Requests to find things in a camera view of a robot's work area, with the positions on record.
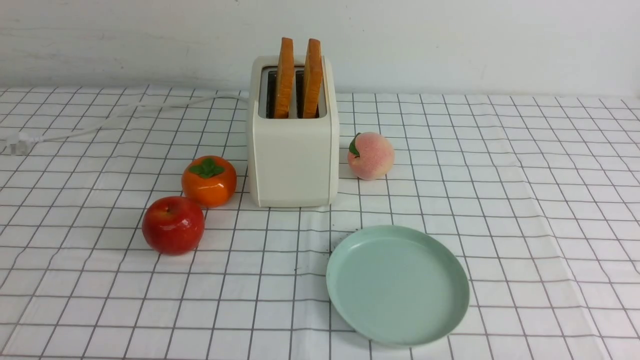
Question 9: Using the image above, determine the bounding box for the toast slice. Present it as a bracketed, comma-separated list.
[302, 38, 323, 119]
[273, 37, 295, 119]

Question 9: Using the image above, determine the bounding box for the white two-slot toaster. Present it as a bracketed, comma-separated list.
[246, 55, 340, 208]

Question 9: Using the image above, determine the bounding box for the pink fake peach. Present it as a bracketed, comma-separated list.
[347, 132, 395, 181]

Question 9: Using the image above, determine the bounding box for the orange fake persimmon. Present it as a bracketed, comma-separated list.
[181, 155, 238, 208]

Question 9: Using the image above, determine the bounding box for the light green plate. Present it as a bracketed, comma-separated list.
[326, 225, 471, 347]

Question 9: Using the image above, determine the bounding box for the red fake apple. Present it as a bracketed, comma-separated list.
[141, 196, 205, 256]

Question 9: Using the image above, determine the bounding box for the white checkered tablecloth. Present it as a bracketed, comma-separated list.
[0, 87, 640, 360]

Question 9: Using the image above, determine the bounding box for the white toaster power cable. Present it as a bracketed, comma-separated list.
[4, 93, 250, 155]

